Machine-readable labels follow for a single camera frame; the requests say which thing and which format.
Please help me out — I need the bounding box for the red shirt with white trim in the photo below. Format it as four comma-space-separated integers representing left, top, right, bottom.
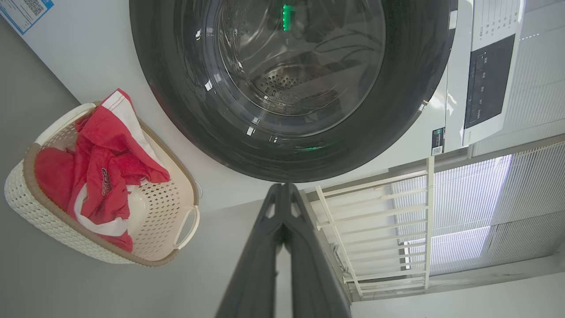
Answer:
73, 88, 170, 252

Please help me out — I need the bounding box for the white washer control panel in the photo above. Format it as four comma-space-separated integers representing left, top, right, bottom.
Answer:
461, 0, 526, 146

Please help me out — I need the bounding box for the white drying rack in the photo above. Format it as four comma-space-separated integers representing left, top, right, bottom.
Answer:
305, 155, 435, 301

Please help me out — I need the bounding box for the cream perforated laundry basket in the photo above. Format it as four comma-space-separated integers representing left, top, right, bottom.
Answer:
4, 102, 200, 267

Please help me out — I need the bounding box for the white front-load washing machine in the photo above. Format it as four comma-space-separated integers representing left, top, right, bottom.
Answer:
0, 0, 528, 212

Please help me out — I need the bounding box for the perforated steel washer drum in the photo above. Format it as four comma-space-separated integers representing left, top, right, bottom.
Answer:
221, 0, 384, 117

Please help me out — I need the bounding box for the red towel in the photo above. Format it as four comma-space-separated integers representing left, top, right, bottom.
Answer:
34, 147, 76, 212

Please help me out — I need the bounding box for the small black QR sticker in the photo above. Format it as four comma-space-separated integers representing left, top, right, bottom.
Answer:
432, 127, 445, 156

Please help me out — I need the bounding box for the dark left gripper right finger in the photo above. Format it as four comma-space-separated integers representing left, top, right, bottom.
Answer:
282, 183, 352, 318

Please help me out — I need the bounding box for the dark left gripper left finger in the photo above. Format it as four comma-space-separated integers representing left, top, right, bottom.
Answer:
215, 183, 286, 318

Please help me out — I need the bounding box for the blue energy label sticker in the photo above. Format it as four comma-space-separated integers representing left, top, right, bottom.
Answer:
0, 0, 54, 35

